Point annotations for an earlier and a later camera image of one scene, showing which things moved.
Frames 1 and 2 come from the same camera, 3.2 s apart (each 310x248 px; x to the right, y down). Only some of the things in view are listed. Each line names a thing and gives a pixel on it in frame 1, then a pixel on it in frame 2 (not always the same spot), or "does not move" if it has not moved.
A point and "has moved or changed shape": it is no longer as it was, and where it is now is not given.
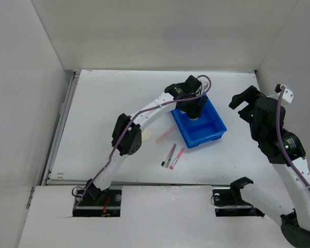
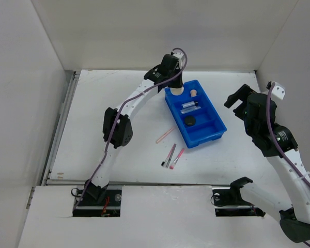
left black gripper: (196, 110) to (179, 84)
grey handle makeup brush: (167, 163) does not move
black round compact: (194, 118) has moved or changed shape
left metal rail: (71, 86) does not move
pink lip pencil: (164, 135) does not move
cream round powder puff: (146, 134) has moved or changed shape
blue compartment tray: (210, 126) does not move
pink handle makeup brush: (172, 166) does not move
